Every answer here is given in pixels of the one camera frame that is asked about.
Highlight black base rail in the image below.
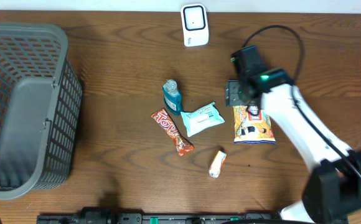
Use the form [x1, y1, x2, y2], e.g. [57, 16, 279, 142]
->
[36, 212, 281, 224]

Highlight blue mouthwash bottle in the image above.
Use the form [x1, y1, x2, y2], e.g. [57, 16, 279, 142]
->
[162, 80, 183, 115]

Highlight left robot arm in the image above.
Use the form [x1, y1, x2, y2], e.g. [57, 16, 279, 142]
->
[0, 207, 117, 224]

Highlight red Top chocolate bar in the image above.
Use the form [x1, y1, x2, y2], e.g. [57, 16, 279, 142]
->
[151, 108, 194, 156]

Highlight orange snack packet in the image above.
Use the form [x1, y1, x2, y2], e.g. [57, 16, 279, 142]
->
[209, 151, 227, 178]

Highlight light blue wet wipes pack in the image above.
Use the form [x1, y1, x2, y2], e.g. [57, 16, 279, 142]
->
[181, 102, 225, 137]

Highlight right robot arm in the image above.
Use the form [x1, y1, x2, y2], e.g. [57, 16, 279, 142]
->
[225, 69, 361, 223]

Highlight grey plastic shopping basket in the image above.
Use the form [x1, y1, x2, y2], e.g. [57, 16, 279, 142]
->
[0, 22, 83, 200]

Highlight white barcode scanner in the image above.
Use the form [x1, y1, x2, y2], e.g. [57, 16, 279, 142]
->
[180, 3, 209, 47]

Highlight yellow snack bag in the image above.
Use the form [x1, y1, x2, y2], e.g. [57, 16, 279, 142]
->
[233, 105, 276, 144]

